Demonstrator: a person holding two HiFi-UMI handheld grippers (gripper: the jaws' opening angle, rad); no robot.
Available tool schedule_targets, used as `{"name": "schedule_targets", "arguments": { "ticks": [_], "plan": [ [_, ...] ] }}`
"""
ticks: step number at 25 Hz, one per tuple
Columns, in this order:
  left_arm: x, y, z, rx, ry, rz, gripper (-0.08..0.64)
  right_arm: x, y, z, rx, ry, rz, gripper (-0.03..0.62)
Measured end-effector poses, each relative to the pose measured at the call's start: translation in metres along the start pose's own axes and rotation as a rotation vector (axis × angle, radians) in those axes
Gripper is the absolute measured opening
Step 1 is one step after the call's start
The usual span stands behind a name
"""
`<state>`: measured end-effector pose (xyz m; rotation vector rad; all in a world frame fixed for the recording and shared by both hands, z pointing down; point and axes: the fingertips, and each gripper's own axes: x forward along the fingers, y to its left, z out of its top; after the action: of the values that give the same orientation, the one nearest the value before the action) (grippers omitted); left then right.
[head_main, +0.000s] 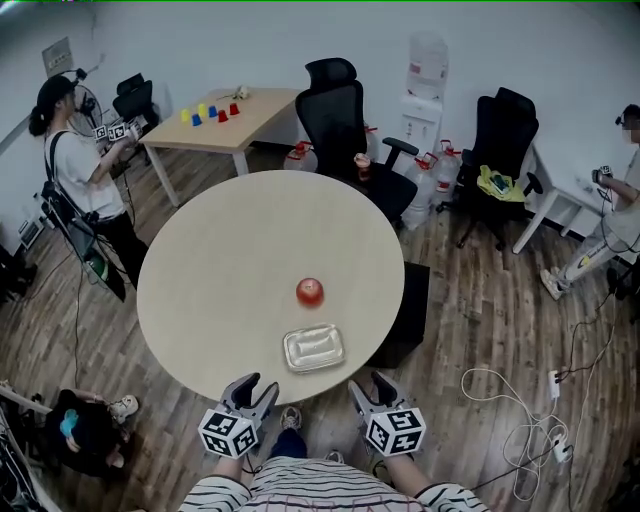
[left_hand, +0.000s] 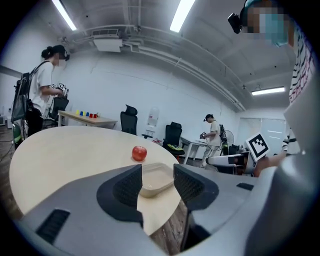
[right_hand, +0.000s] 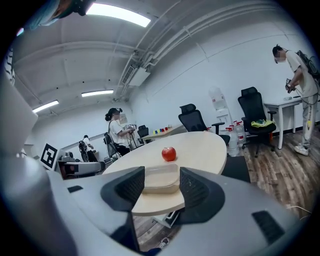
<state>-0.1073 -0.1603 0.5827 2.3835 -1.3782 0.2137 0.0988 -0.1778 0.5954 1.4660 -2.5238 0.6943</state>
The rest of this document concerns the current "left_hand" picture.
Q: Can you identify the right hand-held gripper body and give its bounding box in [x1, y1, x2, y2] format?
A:
[243, 133, 271, 176]

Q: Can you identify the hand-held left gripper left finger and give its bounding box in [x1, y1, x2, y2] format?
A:
[17, 163, 173, 256]

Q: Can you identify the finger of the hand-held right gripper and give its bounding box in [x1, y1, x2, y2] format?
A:
[206, 154, 245, 167]

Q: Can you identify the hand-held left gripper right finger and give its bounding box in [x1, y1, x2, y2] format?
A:
[173, 163, 260, 235]

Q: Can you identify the clear plastic lid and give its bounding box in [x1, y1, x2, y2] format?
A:
[141, 162, 175, 191]

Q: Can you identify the person's right forearm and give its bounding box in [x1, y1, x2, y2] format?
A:
[254, 152, 287, 178]

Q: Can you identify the black standing fan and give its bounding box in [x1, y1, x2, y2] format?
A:
[222, 130, 235, 156]

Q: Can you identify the white desk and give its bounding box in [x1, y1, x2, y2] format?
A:
[179, 136, 208, 162]

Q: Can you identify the yellow cloth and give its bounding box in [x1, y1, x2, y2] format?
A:
[166, 143, 185, 152]

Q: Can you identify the black office chair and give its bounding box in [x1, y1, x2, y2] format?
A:
[162, 121, 186, 157]
[119, 104, 153, 140]
[48, 96, 70, 123]

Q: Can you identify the ceiling light strip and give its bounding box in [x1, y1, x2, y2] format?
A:
[51, 0, 78, 32]
[250, 86, 286, 97]
[169, 0, 196, 34]

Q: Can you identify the red apple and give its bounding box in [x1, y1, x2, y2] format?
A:
[131, 145, 148, 162]

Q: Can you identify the white water dispenser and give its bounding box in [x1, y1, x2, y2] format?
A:
[145, 119, 161, 141]

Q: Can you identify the rectangular wooden table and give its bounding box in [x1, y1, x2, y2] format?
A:
[57, 110, 119, 130]

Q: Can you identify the clear dispenser water bottle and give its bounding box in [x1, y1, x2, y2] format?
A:
[148, 106, 161, 122]

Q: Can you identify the person's striped shirt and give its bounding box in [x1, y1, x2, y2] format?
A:
[281, 23, 317, 156]

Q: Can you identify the green canister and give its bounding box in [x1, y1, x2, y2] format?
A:
[11, 122, 25, 151]

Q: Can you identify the person's teal face mask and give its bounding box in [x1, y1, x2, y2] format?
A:
[259, 12, 288, 48]

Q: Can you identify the ceiling air conditioner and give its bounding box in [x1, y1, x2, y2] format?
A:
[91, 28, 124, 53]

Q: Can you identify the black head-worn camera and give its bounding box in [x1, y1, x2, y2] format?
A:
[227, 12, 244, 35]

